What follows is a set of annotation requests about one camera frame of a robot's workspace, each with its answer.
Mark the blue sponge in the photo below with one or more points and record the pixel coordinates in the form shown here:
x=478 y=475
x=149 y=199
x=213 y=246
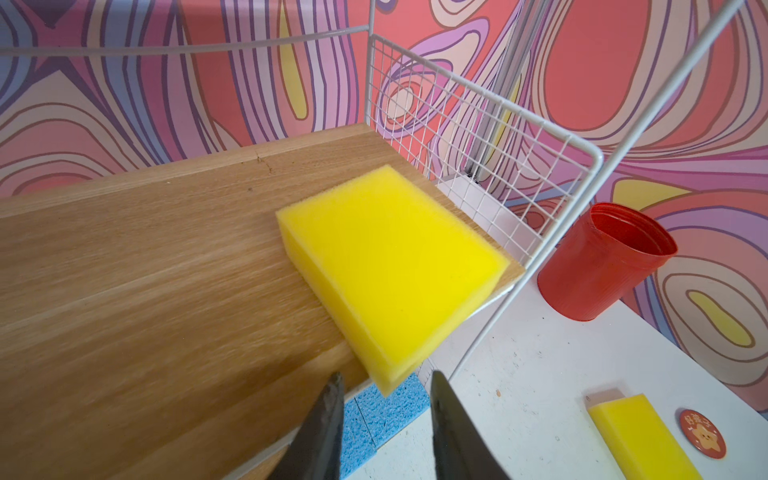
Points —
x=386 y=416
x=357 y=442

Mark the white wire wooden shelf rack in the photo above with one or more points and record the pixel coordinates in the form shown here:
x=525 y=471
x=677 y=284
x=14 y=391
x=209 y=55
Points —
x=130 y=324

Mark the yellow sponge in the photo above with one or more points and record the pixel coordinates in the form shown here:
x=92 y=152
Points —
x=639 y=441
x=396 y=270

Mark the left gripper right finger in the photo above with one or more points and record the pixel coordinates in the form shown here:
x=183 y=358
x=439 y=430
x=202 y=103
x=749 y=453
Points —
x=459 y=450

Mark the red plastic cup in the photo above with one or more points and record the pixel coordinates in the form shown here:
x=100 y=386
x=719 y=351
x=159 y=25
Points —
x=608 y=251

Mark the red round sticker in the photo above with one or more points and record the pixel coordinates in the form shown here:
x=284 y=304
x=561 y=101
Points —
x=702 y=434

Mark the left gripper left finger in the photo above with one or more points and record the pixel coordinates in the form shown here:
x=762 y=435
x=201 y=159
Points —
x=315 y=452

